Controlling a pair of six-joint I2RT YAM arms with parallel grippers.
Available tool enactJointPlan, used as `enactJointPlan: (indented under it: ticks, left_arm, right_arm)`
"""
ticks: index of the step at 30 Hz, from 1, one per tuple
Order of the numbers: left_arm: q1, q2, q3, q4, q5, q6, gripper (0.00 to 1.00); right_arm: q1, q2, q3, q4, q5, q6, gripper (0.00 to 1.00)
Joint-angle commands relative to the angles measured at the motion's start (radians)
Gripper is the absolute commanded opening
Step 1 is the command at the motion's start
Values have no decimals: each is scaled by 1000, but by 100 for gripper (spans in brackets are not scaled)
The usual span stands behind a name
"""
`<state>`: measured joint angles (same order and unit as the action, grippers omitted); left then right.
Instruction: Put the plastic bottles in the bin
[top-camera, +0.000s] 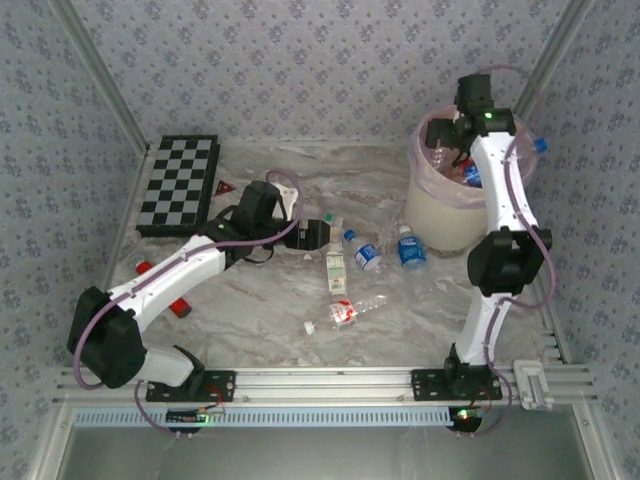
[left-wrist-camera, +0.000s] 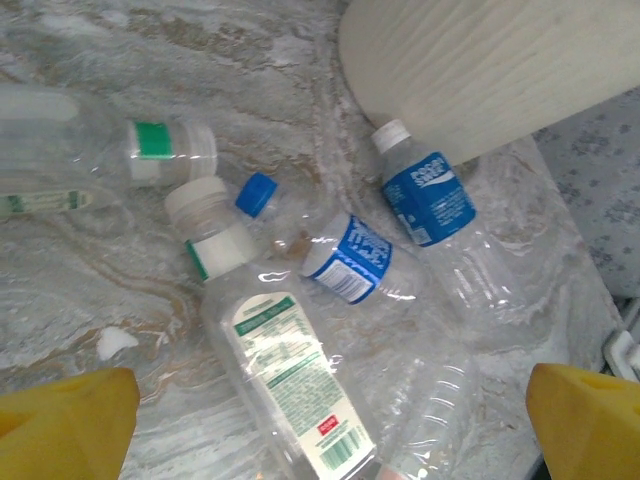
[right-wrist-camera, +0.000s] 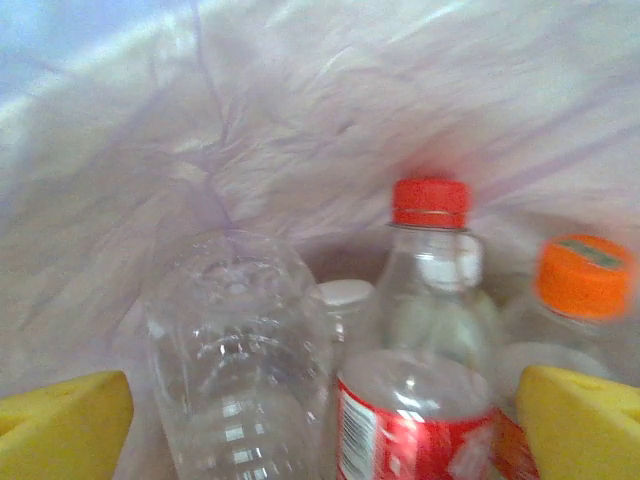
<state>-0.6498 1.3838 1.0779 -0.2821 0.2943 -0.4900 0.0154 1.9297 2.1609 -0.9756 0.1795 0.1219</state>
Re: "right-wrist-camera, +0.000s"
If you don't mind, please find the clear bottle red white label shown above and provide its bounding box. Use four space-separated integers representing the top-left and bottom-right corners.
333 348 544 480

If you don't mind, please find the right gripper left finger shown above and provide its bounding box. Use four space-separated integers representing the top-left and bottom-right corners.
0 369 135 480

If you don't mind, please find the clear ribbed unlabeled bottle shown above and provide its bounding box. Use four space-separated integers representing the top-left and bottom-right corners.
143 232 335 480

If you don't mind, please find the orange label bottle orange cap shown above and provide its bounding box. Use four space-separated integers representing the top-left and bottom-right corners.
499 233 639 386

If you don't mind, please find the pale green bottle white cap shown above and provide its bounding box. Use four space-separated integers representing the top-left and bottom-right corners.
307 278 379 361

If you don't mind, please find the red cola bottle red cap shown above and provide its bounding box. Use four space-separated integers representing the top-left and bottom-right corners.
377 176 489 374

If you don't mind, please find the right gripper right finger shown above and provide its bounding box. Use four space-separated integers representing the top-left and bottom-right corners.
517 364 640 480

